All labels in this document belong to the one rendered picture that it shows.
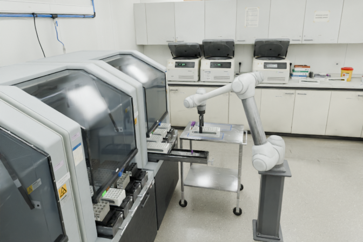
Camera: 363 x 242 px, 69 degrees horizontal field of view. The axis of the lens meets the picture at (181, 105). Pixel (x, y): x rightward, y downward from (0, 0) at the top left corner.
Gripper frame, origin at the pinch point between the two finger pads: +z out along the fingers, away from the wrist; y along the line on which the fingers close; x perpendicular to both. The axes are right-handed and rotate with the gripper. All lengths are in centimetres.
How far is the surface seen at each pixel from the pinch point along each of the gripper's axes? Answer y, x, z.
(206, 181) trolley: -1, -5, 59
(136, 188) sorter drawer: -94, 33, 7
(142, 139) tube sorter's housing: -56, 41, -12
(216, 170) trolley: 23, -13, 59
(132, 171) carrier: -83, 39, 1
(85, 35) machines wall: 61, 150, -88
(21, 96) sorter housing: -138, 67, -71
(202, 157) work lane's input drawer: -45.2, -7.2, 6.2
